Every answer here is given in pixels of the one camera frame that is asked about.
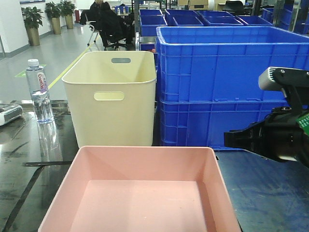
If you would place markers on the large blue crate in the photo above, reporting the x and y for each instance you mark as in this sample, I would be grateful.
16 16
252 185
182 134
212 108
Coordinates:
223 63
204 123

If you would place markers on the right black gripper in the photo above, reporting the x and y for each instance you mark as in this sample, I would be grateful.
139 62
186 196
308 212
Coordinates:
282 138

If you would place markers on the office chair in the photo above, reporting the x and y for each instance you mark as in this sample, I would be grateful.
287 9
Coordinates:
109 40

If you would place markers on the people in dark clothes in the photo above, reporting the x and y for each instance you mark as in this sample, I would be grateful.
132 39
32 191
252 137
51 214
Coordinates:
109 21

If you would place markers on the pink plastic bin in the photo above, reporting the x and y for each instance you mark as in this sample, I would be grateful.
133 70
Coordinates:
142 189

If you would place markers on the far potted plant middle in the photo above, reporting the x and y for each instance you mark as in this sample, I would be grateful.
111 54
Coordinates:
52 11

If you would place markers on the blue crate back left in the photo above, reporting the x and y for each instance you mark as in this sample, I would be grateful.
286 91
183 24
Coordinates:
150 20

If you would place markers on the blue crate back right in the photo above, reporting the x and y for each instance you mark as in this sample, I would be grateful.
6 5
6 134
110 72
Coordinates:
222 18

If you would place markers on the cream plastic bin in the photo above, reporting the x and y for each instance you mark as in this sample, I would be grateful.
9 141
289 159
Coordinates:
111 96

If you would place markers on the green circuit board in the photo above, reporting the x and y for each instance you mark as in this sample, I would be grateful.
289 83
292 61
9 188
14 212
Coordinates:
303 122

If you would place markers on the clear water bottle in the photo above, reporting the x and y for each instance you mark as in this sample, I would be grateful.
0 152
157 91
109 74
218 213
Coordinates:
39 92

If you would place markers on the large blue crate upper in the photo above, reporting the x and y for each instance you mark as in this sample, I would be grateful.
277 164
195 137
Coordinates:
223 63

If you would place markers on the potted plant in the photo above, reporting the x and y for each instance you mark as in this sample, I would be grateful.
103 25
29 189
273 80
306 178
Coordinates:
32 17
67 9
52 11

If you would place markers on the large blue crate lower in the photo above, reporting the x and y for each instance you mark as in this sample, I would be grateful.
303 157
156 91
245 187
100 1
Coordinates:
204 123

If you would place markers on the far potted plant left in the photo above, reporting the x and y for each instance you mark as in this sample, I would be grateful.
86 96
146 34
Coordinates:
32 17

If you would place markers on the blue crate back middle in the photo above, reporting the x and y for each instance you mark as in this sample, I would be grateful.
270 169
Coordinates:
183 18

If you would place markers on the white power strip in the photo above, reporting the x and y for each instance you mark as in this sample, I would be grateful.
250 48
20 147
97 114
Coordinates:
9 112

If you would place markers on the far potted plant right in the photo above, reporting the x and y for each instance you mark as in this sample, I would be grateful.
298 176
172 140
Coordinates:
67 9

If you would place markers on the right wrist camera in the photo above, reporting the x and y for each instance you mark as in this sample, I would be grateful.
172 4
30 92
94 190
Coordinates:
293 83

